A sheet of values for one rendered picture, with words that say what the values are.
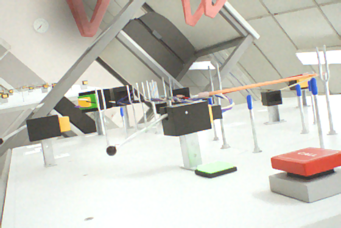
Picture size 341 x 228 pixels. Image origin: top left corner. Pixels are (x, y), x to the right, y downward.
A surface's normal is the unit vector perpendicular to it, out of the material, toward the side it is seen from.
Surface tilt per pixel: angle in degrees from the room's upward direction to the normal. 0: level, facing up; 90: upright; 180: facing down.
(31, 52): 90
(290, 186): 140
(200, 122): 87
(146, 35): 90
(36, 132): 90
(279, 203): 50
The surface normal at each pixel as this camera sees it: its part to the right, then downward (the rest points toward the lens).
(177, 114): 0.42, 0.00
